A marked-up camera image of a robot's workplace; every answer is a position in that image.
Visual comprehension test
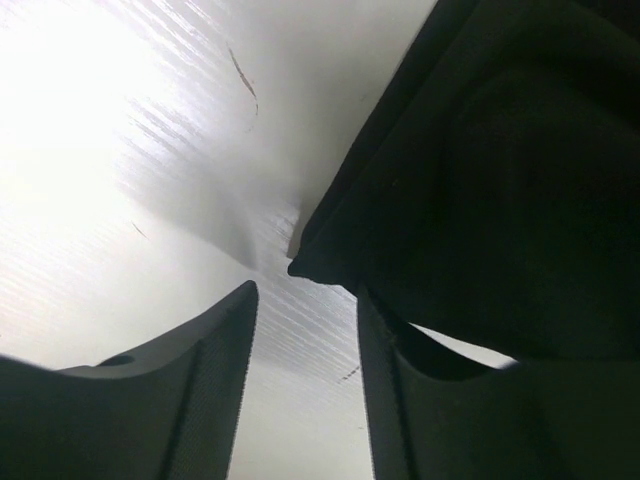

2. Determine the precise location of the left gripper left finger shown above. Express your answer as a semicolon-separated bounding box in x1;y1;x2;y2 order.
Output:
1;281;258;479

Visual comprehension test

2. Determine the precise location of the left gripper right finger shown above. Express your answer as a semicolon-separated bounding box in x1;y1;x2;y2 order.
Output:
357;290;639;479

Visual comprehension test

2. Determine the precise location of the black t shirt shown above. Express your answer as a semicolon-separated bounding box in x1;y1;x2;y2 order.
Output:
288;1;639;361

